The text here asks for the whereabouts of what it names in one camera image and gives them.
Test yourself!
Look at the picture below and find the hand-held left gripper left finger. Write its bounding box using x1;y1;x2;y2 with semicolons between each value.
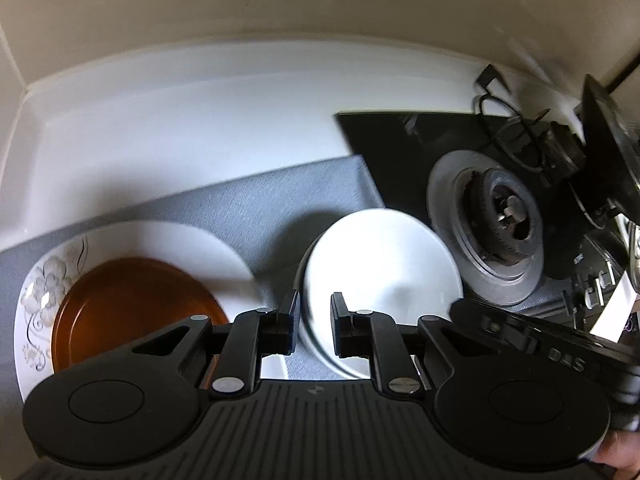
131;290;302;402

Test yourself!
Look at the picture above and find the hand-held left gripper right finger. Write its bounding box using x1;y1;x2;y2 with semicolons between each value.
330;291;468;397

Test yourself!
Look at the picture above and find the plain white bowl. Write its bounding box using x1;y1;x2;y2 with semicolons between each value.
294;207;465;381

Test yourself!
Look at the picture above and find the brown round plate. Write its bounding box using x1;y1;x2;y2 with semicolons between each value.
51;257;228;376

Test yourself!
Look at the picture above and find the white floral square plate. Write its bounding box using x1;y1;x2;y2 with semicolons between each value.
14;220;261;406

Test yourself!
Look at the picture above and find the person's right hand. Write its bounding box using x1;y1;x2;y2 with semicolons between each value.
595;430;640;478

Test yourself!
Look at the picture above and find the steel pot lid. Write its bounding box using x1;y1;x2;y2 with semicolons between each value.
627;220;640;291

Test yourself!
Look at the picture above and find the grey table mat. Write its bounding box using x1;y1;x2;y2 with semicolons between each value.
0;154;387;480

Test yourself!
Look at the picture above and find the round gas burner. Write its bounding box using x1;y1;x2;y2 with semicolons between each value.
426;150;546;307

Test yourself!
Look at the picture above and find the black glass gas stove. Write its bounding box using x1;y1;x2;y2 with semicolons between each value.
334;109;640;321

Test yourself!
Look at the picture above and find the dark burner head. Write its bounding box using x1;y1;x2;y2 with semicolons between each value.
542;122;587;183

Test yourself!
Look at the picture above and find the black wok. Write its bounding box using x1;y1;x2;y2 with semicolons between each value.
570;74;640;228

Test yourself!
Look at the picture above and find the black wire pan support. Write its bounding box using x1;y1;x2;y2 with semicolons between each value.
472;64;551;173

